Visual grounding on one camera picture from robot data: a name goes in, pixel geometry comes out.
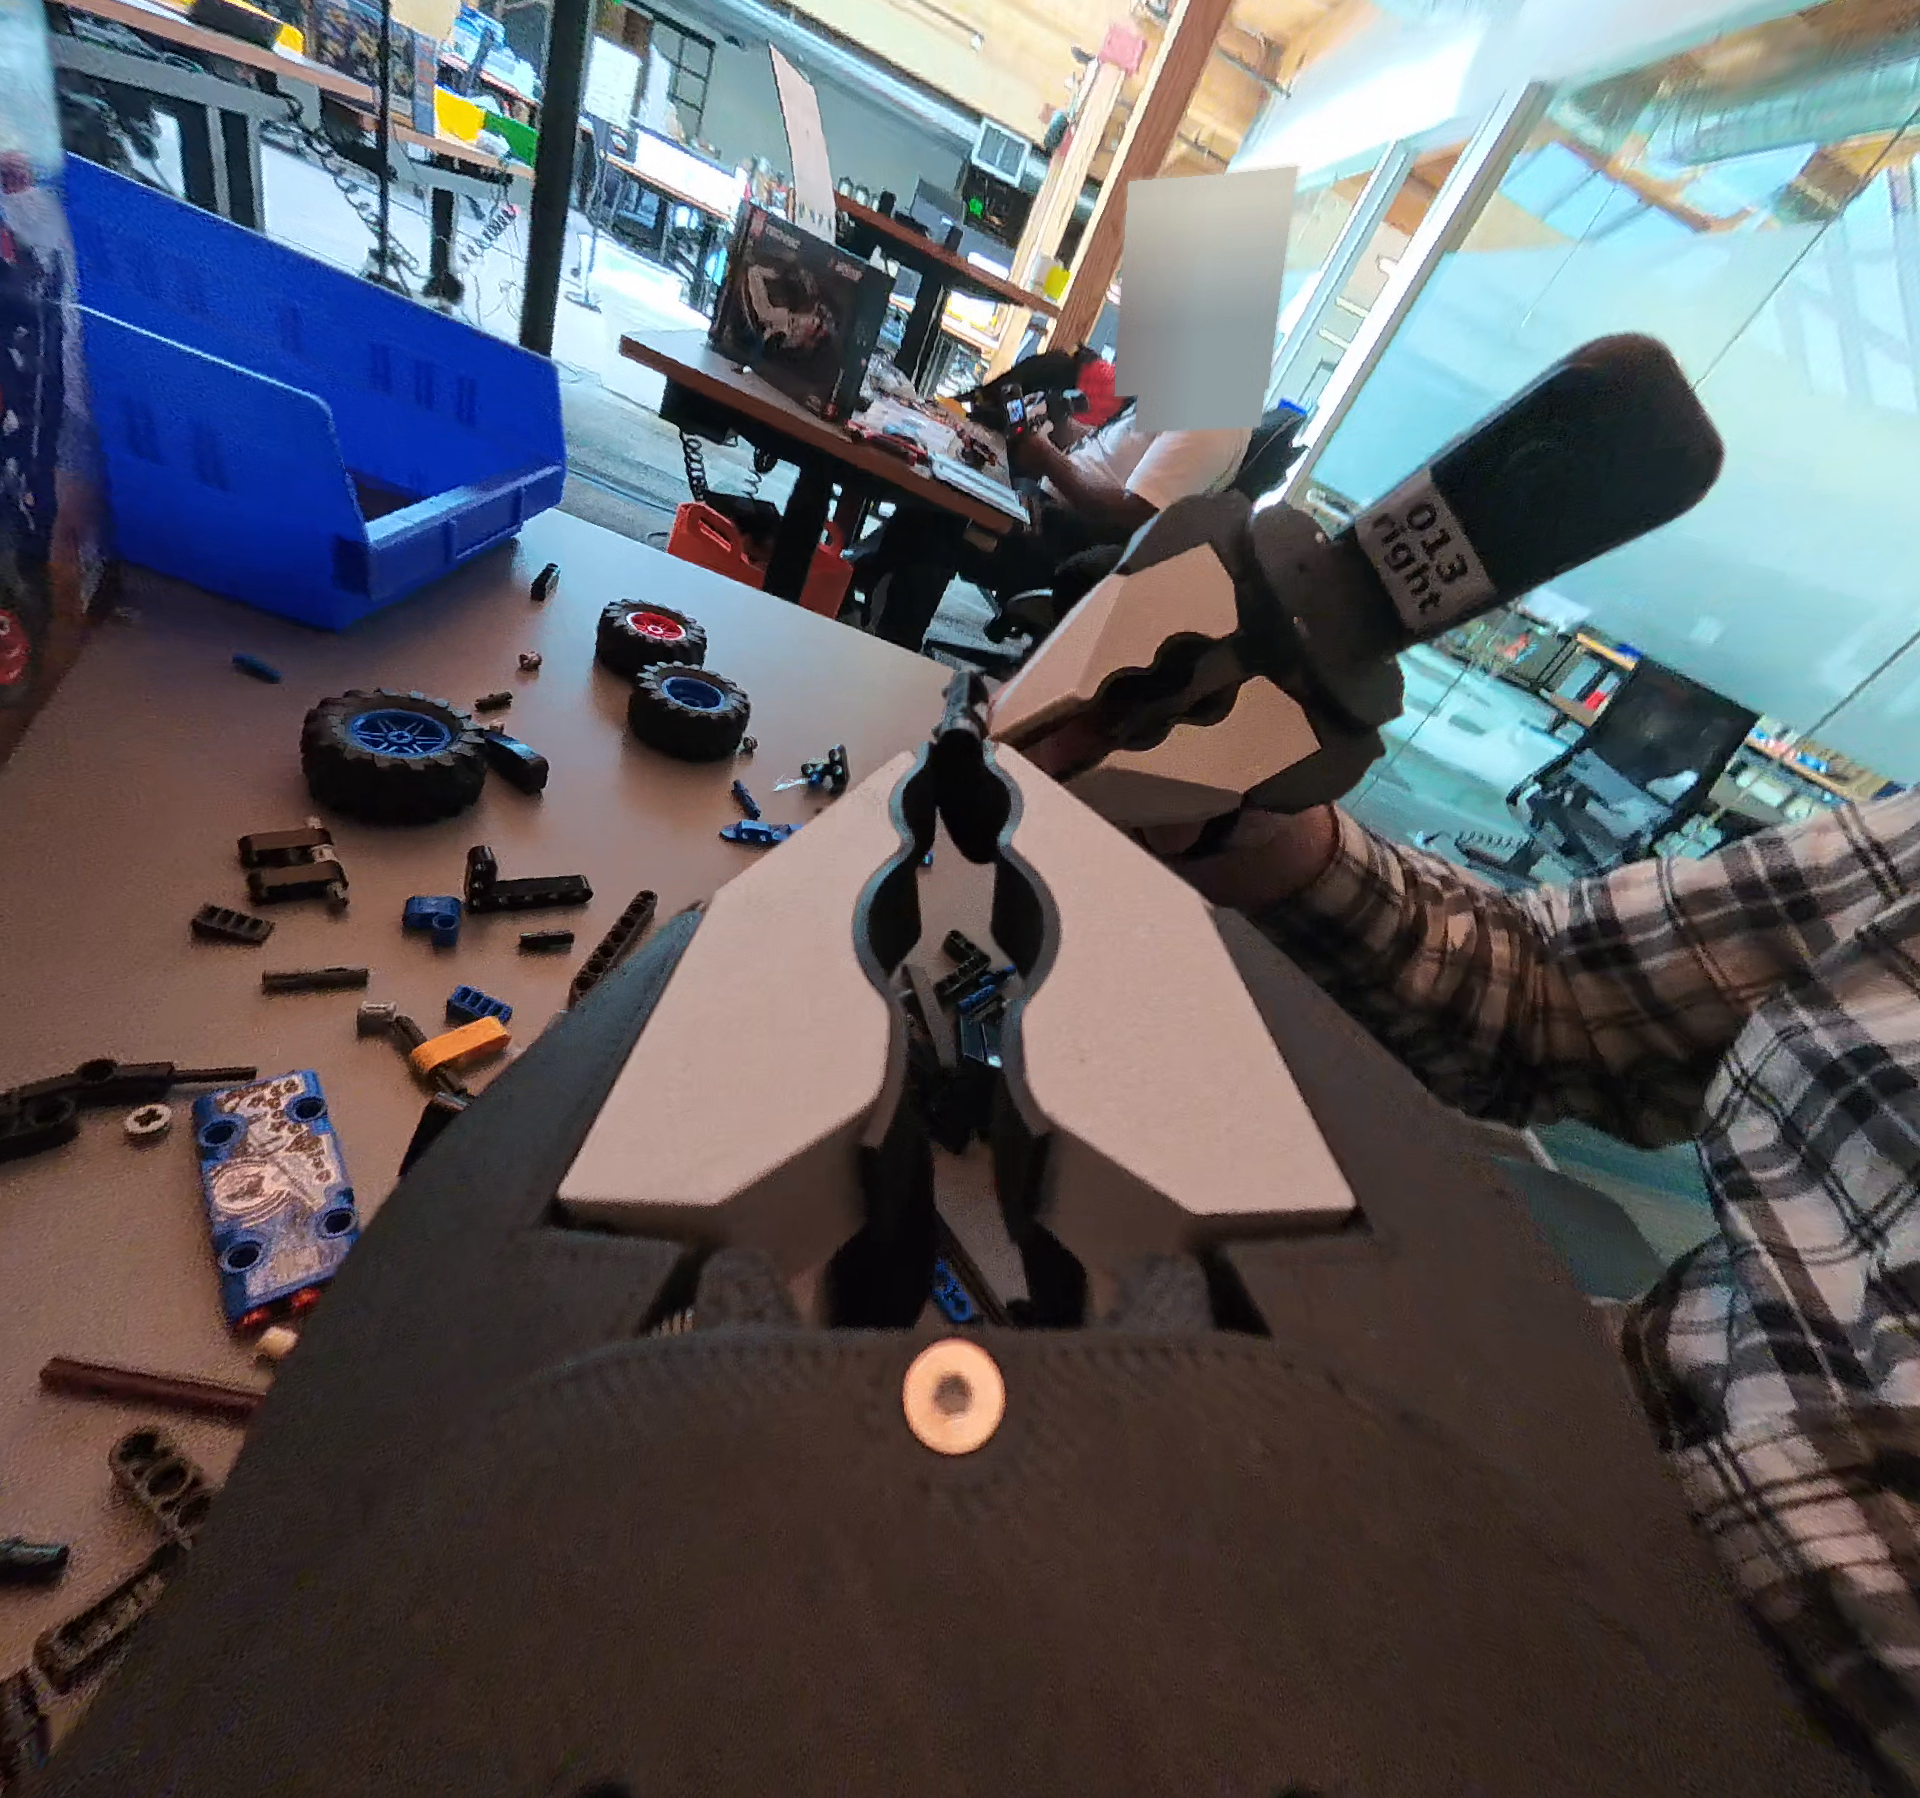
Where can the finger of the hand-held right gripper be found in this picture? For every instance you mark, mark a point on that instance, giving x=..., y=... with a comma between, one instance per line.
x=1133, y=601
x=1232, y=758

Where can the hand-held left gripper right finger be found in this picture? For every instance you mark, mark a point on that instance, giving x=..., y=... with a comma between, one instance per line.
x=1186, y=1076

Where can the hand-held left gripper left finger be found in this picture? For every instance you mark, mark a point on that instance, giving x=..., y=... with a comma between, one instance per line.
x=736, y=1051

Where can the pile of toy building pieces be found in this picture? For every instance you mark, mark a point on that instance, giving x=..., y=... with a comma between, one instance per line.
x=535, y=894

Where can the person's right forearm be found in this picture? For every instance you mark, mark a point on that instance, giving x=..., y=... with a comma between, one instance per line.
x=1559, y=945

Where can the grey desk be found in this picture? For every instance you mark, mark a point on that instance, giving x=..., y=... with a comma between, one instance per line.
x=181, y=902

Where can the orange toy brick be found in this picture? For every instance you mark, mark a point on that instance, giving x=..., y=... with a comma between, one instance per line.
x=458, y=1051

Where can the black office chair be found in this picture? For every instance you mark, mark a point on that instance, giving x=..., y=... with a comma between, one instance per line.
x=1651, y=748

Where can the black toy wheel blue rim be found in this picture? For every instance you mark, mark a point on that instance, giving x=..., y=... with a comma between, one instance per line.
x=391, y=758
x=691, y=711

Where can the red container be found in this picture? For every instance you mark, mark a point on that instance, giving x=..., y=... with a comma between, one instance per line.
x=720, y=542

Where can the black toy wheel red rim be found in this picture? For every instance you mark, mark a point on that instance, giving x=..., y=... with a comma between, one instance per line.
x=653, y=637

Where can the dark cardboard box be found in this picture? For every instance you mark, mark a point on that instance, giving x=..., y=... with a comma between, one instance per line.
x=795, y=314

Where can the blue printed toy panel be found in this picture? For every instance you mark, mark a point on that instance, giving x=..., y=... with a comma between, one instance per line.
x=277, y=1197

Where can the wooden table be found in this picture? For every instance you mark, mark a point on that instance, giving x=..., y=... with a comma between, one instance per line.
x=683, y=360

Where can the black pole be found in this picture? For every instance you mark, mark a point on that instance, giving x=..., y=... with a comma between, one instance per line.
x=564, y=120

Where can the blue storage bin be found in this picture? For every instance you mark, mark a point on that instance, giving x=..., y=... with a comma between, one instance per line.
x=270, y=360

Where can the toy truck cardboard box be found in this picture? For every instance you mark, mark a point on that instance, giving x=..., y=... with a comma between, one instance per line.
x=36, y=420

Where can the wooden post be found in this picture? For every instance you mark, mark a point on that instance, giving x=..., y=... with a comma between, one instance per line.
x=1186, y=56

